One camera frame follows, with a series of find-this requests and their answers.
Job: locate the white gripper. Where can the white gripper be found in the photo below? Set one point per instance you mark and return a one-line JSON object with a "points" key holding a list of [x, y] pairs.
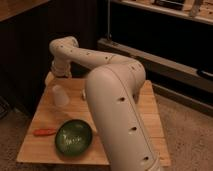
{"points": [[58, 69]]}

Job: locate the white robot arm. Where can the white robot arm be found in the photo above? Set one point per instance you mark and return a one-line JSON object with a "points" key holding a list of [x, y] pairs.
{"points": [[112, 91]]}

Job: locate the orange carrot toy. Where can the orange carrot toy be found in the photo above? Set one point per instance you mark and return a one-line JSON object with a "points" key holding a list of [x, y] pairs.
{"points": [[44, 132]]}

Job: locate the green plate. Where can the green plate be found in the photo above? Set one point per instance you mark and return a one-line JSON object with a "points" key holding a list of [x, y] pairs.
{"points": [[73, 138]]}

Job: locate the wooden table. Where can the wooden table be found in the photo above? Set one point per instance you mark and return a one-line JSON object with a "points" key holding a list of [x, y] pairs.
{"points": [[41, 149]]}

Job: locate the metal vertical pole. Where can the metal vertical pole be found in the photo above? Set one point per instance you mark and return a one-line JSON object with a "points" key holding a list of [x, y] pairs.
{"points": [[108, 20]]}

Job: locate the wooden shelf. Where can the wooden shelf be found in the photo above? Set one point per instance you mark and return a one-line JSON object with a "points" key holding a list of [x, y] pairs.
{"points": [[195, 10]]}

